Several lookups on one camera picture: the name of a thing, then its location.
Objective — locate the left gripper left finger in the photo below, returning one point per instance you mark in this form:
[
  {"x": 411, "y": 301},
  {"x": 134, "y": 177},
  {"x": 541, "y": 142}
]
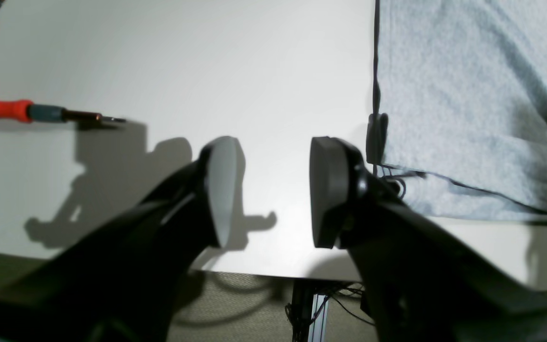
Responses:
[{"x": 119, "y": 283}]

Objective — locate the red handled screwdriver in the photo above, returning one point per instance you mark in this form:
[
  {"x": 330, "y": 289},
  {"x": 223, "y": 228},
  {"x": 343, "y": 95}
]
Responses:
[{"x": 25, "y": 111}]

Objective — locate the aluminium extrusion rail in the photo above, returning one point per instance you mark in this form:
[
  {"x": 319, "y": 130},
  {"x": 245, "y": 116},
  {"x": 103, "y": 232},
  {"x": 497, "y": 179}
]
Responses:
[{"x": 307, "y": 310}]

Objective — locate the grey T-shirt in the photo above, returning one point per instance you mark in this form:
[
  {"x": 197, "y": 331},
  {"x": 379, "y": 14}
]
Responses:
[{"x": 461, "y": 101}]

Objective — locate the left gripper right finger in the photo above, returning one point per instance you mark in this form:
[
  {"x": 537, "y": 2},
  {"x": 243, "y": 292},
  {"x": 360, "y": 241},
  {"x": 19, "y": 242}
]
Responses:
[{"x": 422, "y": 283}]

